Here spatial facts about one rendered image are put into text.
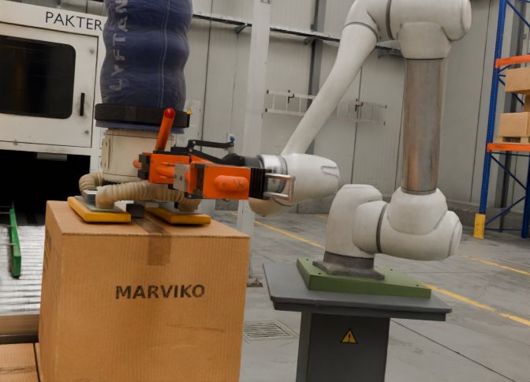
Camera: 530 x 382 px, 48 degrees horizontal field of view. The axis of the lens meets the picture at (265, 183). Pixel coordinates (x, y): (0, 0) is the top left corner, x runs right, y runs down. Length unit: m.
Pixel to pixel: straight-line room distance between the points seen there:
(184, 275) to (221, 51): 10.17
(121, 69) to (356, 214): 0.80
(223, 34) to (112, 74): 10.00
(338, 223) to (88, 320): 0.84
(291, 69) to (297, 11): 1.14
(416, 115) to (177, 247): 0.76
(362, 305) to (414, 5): 0.80
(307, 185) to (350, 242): 0.48
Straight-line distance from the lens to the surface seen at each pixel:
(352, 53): 1.59
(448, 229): 1.73
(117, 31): 1.47
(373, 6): 1.67
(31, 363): 1.70
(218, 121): 11.24
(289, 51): 11.88
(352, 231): 1.79
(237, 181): 0.89
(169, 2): 1.46
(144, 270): 1.27
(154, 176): 1.23
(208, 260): 1.30
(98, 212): 1.35
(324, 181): 1.37
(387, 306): 1.67
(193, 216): 1.39
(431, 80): 1.66
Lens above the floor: 1.13
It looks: 3 degrees down
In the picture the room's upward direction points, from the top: 5 degrees clockwise
